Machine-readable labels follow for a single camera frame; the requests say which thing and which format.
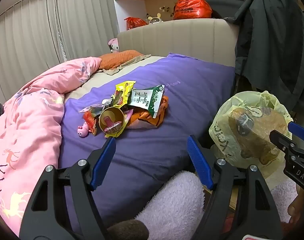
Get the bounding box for pink plush toy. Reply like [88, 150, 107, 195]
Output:
[107, 38, 120, 53]

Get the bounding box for large orange plastic bag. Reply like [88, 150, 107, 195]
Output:
[172, 0, 213, 20]

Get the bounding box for beige bed sheet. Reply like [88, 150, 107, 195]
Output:
[65, 55, 167, 100]

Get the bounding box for grey curtain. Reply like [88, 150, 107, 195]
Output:
[0, 0, 119, 103]

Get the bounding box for pink printed duvet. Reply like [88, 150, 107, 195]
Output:
[0, 56, 102, 235]

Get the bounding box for lilac fuzzy pajama leg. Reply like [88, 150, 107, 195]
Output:
[136, 170, 205, 240]
[270, 179, 304, 223]

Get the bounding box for orange pillow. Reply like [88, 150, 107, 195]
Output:
[98, 49, 144, 70]

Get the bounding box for purple blanket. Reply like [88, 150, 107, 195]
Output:
[58, 52, 236, 240]

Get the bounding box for dark jacket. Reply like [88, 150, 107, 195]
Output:
[224, 0, 304, 113]

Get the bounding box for orange wrapper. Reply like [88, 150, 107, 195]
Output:
[127, 95, 169, 128]

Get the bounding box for small orange plastic bag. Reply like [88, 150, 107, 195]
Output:
[124, 17, 149, 30]

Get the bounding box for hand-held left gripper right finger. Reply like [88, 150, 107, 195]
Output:
[187, 135, 283, 240]

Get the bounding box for pink pig toy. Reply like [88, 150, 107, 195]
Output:
[78, 122, 90, 138]

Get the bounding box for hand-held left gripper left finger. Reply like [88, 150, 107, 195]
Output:
[19, 137, 117, 240]

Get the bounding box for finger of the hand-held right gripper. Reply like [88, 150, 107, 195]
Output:
[287, 121, 304, 142]
[269, 129, 298, 155]

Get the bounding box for brown fuzzy cloth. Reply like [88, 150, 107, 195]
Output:
[107, 219, 149, 240]

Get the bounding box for small decorative plant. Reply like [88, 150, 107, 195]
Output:
[158, 5, 174, 18]

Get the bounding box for beige padded headboard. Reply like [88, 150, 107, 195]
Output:
[116, 18, 240, 68]

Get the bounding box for beige wall shelf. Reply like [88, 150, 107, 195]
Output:
[114, 0, 257, 22]

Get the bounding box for red wrapper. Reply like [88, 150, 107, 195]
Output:
[82, 111, 97, 136]

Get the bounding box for silver wrapper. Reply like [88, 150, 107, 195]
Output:
[78, 99, 112, 117]

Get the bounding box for person's right hand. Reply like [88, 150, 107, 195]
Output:
[287, 187, 304, 224]

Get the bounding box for yellow plastic bag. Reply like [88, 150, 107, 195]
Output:
[209, 91, 293, 180]

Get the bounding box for gold paper cup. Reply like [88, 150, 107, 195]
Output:
[99, 106, 125, 133]

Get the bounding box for green white milk pouch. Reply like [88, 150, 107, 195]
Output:
[128, 84, 165, 118]

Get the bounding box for yellow brown snack wrapper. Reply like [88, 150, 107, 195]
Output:
[114, 80, 137, 105]

